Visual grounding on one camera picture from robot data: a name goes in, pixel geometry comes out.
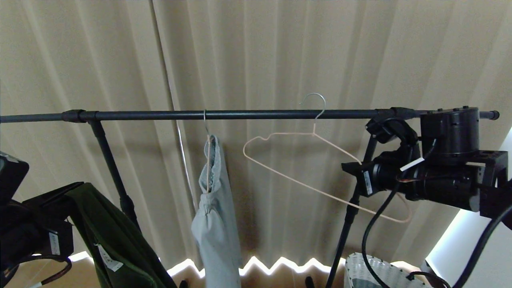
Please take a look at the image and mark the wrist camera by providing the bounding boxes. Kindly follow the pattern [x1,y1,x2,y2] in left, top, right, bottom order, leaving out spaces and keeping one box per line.
[365,117,420,160]
[0,152,29,204]

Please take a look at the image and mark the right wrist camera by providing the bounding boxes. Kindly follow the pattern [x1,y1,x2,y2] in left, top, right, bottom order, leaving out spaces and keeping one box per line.
[365,117,420,160]

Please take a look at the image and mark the pale grey shorts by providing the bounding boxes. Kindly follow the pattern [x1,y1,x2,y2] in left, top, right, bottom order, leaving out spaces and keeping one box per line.
[191,134,242,288]

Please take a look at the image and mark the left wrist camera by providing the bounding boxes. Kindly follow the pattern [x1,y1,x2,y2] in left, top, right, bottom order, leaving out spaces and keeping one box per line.
[0,152,29,204]

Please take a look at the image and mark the white laundry basket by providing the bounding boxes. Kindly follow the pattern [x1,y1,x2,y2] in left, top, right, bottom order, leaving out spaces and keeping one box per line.
[344,253,450,288]

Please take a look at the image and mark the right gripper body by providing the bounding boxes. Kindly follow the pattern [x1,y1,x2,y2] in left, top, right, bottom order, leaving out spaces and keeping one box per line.
[341,154,480,212]

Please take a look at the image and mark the green garment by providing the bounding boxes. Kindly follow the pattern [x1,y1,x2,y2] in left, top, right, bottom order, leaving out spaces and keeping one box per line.
[66,183,176,288]

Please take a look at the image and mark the black clothes rack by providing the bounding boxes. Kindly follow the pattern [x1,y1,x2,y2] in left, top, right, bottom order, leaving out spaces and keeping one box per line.
[0,106,500,288]

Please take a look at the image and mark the black cable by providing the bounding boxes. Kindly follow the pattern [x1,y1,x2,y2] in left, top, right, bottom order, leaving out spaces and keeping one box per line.
[362,182,512,288]

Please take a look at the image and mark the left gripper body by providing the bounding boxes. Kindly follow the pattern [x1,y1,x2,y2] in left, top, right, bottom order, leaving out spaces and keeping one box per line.
[0,200,74,272]

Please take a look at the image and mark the pink clothes hanger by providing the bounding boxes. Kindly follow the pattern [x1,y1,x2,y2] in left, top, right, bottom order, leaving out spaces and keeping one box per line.
[243,93,412,223]
[202,109,213,193]

